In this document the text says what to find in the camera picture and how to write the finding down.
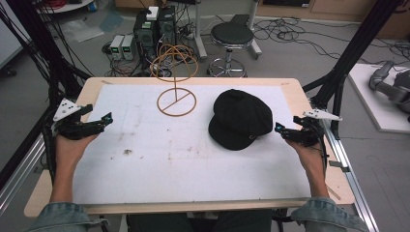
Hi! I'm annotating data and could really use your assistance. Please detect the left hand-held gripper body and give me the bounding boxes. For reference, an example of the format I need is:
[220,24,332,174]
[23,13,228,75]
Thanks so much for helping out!
[45,98,104,141]

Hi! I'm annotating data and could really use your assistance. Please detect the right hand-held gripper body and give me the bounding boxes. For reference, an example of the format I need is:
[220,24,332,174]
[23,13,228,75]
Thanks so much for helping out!
[285,108,343,148]

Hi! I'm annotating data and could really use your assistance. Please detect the black cap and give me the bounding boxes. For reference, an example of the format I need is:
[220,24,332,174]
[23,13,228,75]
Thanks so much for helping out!
[207,88,275,152]

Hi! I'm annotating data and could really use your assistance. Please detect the orange wire hat stand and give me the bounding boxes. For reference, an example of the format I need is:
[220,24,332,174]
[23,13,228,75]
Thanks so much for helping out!
[149,43,199,118]

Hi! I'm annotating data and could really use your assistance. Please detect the person's left hand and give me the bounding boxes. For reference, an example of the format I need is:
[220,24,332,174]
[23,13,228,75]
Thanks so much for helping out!
[53,133,100,166]

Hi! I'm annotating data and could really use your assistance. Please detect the person's right hand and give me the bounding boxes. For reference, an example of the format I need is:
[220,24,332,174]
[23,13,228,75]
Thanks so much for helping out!
[284,138,326,169]

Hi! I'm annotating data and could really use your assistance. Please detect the grey power supply unit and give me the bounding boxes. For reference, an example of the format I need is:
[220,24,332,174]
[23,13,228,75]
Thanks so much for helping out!
[121,34,135,61]
[109,34,125,61]

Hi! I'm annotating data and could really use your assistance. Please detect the white floor board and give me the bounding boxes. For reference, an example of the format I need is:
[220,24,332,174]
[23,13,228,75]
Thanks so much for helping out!
[347,63,410,134]

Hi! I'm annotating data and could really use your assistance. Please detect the right denim sleeve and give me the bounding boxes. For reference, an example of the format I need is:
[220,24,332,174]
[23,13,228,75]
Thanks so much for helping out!
[290,196,369,232]

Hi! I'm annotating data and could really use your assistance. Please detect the denim sleeve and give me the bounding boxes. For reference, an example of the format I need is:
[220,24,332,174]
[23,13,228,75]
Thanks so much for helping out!
[26,201,109,232]
[290,196,369,232]

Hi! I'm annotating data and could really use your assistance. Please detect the white table mat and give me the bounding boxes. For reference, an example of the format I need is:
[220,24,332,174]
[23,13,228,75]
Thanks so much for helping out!
[72,83,312,206]

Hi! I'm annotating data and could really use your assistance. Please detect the left denim sleeve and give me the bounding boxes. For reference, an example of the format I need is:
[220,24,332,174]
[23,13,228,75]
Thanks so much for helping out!
[26,201,109,232]

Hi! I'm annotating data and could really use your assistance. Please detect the black computer tower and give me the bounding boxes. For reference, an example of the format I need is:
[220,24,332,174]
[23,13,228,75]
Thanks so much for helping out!
[157,5,178,47]
[132,11,160,61]

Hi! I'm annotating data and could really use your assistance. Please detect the black round stool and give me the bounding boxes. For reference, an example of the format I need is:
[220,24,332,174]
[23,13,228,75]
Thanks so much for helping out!
[206,21,256,78]

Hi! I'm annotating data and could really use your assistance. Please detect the person's dark trousers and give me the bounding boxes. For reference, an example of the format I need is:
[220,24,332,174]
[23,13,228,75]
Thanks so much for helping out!
[126,209,273,232]

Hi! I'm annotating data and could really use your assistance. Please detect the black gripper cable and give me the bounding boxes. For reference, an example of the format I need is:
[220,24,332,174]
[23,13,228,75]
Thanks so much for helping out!
[42,122,58,183]
[308,124,330,170]

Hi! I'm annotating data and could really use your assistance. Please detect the aluminium rail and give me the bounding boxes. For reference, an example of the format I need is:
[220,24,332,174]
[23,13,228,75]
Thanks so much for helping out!
[321,119,381,232]
[0,134,46,217]

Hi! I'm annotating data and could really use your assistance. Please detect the black frame post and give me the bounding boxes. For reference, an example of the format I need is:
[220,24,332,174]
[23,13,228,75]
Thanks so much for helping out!
[6,0,92,101]
[302,0,404,140]

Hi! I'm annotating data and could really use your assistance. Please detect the black floor cables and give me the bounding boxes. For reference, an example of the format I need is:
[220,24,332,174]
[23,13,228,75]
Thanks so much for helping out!
[252,16,410,67]

